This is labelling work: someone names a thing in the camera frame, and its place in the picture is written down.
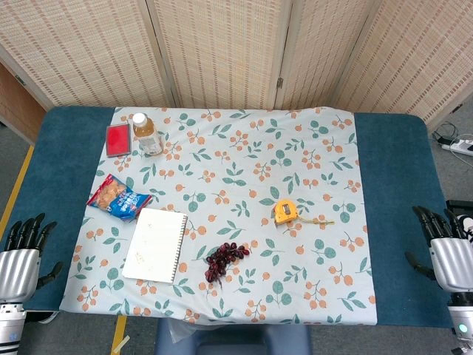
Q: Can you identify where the yellow tape measure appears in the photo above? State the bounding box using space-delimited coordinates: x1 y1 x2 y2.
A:
273 199 336 226

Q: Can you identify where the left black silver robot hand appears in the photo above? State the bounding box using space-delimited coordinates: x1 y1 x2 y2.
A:
0 212 64 301

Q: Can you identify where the woven bamboo screen panel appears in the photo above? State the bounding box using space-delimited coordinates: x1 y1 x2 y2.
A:
330 0 473 129
0 0 178 110
275 0 381 111
146 0 295 111

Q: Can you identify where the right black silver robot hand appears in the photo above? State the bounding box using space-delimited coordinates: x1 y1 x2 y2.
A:
404 205 473 308

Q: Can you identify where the teal table cover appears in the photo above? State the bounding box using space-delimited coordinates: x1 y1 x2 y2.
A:
0 105 454 329

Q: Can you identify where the tea bottle with white cap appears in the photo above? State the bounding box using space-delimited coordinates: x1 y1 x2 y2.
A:
132 112 164 156

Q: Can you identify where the blue red snack bag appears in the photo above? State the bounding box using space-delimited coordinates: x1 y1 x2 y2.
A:
86 173 153 223

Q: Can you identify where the dark red grape bunch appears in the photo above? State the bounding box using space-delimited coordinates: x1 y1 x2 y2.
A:
204 242 251 288

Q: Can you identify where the brown wooden cabinet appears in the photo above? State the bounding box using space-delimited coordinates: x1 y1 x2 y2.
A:
0 61 47 147

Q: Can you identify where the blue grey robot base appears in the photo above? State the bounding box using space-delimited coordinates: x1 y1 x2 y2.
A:
154 318 312 355

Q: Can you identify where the white power strip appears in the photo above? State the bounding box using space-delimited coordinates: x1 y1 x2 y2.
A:
439 137 473 156

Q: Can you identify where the thin dark floor cable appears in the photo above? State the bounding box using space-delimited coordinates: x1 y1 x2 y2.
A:
430 121 459 145

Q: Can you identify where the black box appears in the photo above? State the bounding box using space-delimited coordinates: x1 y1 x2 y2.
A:
446 199 473 223

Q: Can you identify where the red ink pad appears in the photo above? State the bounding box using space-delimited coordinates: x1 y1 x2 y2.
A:
105 124 133 159

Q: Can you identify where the white black sneaker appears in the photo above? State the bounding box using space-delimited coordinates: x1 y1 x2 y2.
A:
456 214 473 243

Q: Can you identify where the white spiral notebook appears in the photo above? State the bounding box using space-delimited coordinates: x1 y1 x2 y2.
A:
121 207 188 285

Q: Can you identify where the floral print tablecloth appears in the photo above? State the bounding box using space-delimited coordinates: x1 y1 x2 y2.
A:
58 106 378 326

